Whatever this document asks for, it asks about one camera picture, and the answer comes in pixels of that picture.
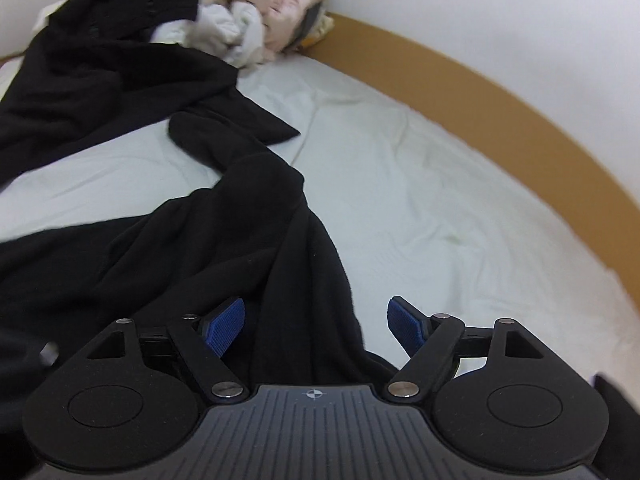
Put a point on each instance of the white bed sheet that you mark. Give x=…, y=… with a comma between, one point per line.
x=425, y=200

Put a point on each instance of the black fleece sweater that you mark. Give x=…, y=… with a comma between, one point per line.
x=210, y=250

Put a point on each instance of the black jacket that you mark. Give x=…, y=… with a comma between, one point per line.
x=100, y=70

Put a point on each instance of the wooden headboard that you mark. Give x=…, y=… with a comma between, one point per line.
x=490, y=100

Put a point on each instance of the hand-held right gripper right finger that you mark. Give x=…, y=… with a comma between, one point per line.
x=402, y=322

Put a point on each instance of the yellow grey cloth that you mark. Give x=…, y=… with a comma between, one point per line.
x=317, y=30

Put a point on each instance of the folded black garment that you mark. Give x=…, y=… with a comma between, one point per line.
x=620, y=410

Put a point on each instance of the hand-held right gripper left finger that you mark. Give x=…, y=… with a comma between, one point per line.
x=225, y=324

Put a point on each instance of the white garment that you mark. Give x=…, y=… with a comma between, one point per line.
x=225, y=30

